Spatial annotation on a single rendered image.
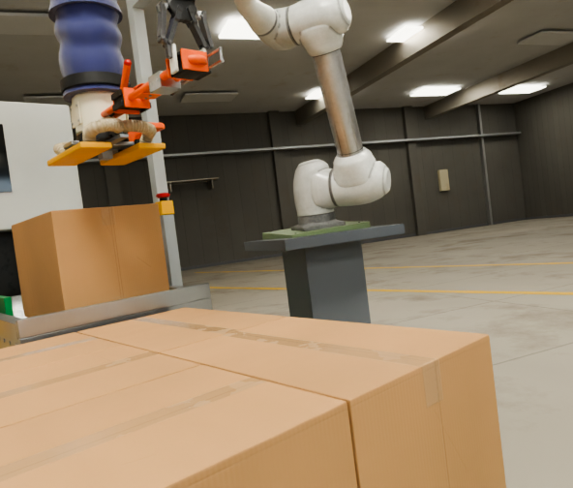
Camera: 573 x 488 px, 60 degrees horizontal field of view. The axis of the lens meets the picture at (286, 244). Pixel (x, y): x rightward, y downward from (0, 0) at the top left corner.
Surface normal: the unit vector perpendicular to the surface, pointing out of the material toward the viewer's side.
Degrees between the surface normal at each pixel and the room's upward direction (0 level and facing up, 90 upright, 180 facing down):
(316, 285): 90
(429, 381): 90
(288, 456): 90
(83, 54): 75
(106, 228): 90
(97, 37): 109
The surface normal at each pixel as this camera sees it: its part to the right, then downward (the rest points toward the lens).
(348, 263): 0.37, -0.01
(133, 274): 0.65, -0.05
